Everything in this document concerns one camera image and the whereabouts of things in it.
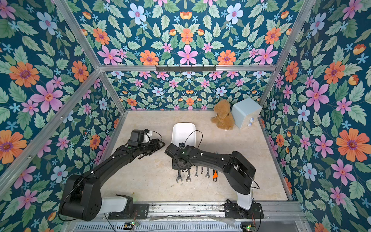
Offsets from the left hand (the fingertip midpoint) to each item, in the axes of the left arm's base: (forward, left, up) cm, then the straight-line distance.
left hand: (163, 144), depth 86 cm
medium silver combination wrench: (-16, -26, -12) cm, 33 cm away
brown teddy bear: (+18, -41, -3) cm, 45 cm away
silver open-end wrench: (-18, -14, -12) cm, 25 cm away
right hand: (-12, -7, -6) cm, 15 cm away
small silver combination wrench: (-15, -22, -12) cm, 29 cm away
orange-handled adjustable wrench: (-17, -30, -13) cm, 37 cm away
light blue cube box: (+18, -55, +3) cm, 59 cm away
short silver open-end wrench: (-16, -19, -12) cm, 27 cm away
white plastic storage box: (+19, -12, -16) cm, 28 cm away
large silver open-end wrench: (-19, -9, -7) cm, 22 cm away
